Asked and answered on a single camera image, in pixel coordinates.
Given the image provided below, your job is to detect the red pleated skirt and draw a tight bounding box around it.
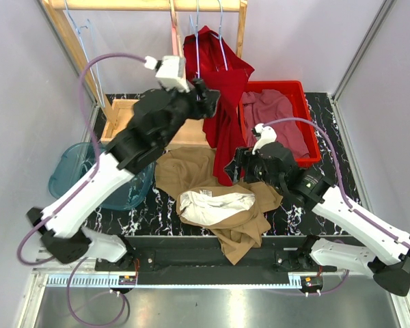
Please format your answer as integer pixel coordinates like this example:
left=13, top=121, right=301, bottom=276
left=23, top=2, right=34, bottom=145
left=183, top=26, right=254, bottom=186

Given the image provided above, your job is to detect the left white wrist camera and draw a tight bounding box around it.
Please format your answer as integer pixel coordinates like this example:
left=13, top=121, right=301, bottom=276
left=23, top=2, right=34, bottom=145
left=144, top=55, right=190, bottom=93

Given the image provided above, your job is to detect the red plastic bin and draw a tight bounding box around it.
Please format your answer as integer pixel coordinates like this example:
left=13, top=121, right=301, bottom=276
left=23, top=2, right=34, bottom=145
left=239, top=81, right=320, bottom=167

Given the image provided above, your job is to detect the wooden clothes rack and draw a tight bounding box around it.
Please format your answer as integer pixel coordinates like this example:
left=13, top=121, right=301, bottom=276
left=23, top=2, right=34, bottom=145
left=40, top=1, right=247, bottom=143

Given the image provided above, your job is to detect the tan garment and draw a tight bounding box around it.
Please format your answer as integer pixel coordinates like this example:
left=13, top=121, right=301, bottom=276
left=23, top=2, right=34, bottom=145
left=155, top=148, right=283, bottom=264

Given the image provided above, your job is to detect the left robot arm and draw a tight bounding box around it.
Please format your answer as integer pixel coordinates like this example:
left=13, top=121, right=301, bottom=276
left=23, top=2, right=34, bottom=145
left=27, top=79, right=220, bottom=271

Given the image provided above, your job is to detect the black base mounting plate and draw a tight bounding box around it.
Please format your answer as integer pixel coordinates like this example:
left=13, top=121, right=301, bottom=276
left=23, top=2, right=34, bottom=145
left=95, top=236, right=336, bottom=289

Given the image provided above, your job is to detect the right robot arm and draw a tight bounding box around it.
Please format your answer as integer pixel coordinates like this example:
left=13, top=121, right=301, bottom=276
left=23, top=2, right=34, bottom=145
left=224, top=142, right=410, bottom=297

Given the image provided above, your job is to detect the mauve cloth in bin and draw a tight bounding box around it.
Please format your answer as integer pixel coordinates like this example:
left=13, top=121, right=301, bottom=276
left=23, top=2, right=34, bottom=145
left=241, top=90, right=309, bottom=159

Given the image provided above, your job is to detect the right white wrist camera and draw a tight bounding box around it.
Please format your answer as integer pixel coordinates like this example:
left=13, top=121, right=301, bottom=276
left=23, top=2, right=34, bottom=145
left=252, top=123, right=277, bottom=154

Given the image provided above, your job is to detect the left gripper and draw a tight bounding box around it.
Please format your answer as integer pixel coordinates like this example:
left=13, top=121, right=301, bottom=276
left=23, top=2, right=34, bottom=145
left=159, top=78, right=220, bottom=148

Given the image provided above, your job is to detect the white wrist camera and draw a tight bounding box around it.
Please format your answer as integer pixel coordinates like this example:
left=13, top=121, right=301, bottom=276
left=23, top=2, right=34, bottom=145
left=144, top=55, right=190, bottom=93
left=252, top=123, right=277, bottom=154

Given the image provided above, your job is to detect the blue wire hanger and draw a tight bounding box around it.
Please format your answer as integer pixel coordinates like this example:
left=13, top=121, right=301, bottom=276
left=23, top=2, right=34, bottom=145
left=64, top=0, right=106, bottom=108
left=189, top=0, right=201, bottom=79
left=216, top=0, right=228, bottom=71

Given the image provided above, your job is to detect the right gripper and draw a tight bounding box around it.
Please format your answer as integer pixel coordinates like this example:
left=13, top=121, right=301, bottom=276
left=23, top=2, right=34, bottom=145
left=223, top=146, right=284, bottom=191

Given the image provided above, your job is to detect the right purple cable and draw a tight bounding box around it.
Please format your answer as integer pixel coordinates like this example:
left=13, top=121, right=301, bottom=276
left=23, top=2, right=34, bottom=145
left=259, top=118, right=410, bottom=288

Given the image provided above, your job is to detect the teal plastic basket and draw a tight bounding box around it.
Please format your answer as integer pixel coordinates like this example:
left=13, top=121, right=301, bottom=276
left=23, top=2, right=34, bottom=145
left=49, top=142, right=155, bottom=210

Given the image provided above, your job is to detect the pink wooden hanger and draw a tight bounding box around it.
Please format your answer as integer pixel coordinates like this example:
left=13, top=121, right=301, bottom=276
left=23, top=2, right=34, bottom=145
left=169, top=0, right=184, bottom=57

